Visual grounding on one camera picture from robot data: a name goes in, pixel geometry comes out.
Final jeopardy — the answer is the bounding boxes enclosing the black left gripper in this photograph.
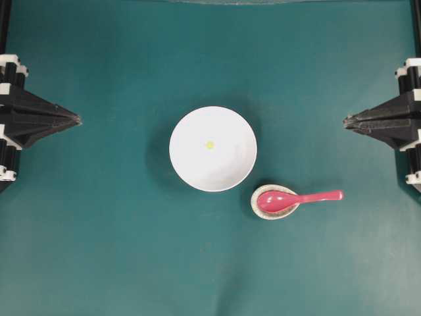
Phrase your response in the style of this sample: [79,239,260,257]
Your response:
[1,54,82,192]

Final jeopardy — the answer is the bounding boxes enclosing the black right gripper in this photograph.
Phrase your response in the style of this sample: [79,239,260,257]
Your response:
[343,58,420,192]

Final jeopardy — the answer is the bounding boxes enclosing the speckled ceramic spoon rest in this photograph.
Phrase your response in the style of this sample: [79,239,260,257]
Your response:
[250,184,299,221]

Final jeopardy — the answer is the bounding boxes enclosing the white round bowl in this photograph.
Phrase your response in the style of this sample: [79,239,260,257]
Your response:
[168,106,258,192]

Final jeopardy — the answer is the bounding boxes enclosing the black left frame post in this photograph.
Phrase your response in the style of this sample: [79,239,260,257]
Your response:
[0,0,12,54]

